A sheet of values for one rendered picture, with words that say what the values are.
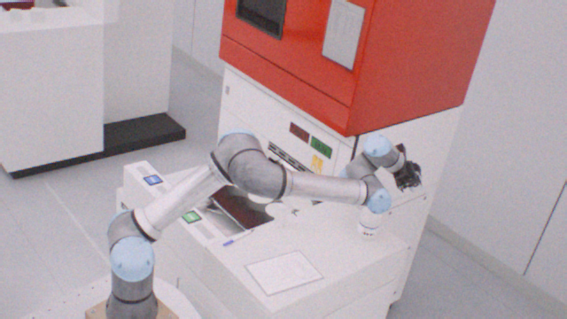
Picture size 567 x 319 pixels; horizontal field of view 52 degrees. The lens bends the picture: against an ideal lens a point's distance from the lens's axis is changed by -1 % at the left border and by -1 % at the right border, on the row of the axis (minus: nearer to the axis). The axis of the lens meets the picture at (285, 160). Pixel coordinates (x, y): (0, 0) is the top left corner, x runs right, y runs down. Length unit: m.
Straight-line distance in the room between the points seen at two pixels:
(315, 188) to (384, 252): 0.50
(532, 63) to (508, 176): 0.66
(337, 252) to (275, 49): 0.83
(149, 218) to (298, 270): 0.49
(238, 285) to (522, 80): 2.14
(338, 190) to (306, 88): 0.65
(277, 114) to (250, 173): 0.91
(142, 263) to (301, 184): 0.48
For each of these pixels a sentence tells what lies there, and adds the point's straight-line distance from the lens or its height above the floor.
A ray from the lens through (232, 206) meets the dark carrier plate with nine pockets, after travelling 2.23.
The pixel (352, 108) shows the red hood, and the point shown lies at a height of 1.34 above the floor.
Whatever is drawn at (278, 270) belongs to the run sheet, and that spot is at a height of 0.97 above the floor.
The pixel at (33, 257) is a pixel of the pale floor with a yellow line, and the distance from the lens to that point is 3.42.
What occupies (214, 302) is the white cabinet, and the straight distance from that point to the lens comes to 2.00.
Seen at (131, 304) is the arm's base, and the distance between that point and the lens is 1.74.
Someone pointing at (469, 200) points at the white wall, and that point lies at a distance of 3.79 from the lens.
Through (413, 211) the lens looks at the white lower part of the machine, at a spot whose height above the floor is 0.70.
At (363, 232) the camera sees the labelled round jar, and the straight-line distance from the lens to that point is 2.07.
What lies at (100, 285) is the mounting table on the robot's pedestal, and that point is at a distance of 2.00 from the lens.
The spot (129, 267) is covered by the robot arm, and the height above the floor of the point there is 1.09.
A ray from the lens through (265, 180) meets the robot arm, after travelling 1.58.
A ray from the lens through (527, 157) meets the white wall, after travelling 3.52.
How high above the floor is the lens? 2.18
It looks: 30 degrees down
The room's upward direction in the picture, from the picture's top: 10 degrees clockwise
